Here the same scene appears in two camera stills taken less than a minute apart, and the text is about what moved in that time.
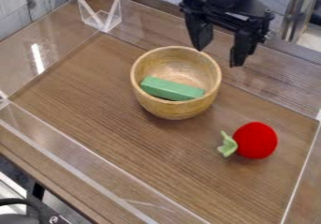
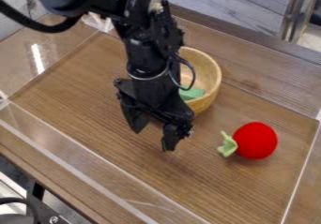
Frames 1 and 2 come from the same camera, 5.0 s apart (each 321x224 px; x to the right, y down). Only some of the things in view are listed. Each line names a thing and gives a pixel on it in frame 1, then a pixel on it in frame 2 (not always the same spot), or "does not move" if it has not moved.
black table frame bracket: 48,215 does not move
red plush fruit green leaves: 254,141 does not move
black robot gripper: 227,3 -> 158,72
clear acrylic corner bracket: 98,19 does not move
